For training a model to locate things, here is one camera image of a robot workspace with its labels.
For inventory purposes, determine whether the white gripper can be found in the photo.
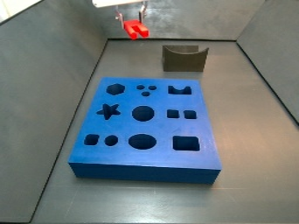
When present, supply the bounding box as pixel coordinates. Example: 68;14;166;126
90;0;148;29

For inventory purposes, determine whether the blue foam shape board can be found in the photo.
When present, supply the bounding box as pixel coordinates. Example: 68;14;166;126
68;78;221;185

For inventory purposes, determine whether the red square-circle peg object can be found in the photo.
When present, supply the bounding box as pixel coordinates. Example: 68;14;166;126
124;20;149;39

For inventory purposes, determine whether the dark grey curved fixture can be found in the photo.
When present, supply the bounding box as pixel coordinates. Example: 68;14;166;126
162;45;209;72

